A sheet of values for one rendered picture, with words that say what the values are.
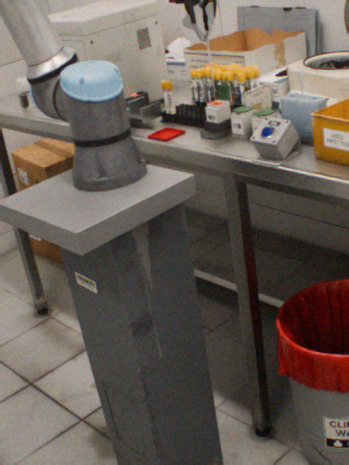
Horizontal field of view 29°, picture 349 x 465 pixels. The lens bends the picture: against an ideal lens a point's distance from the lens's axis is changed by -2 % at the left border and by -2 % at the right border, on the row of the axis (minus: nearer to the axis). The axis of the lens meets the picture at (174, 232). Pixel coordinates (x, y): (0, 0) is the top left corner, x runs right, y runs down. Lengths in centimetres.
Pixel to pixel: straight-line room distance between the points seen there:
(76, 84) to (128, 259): 35
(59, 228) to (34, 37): 40
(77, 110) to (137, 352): 51
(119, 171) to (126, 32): 71
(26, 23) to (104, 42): 55
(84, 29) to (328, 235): 109
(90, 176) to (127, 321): 30
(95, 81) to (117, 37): 65
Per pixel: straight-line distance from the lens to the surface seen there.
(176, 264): 144
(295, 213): 242
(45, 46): 140
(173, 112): 181
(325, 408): 171
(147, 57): 201
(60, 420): 223
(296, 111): 155
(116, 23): 193
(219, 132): 165
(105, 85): 130
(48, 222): 124
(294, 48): 203
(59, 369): 245
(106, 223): 121
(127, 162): 133
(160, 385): 153
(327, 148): 143
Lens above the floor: 140
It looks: 26 degrees down
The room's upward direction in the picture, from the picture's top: 9 degrees counter-clockwise
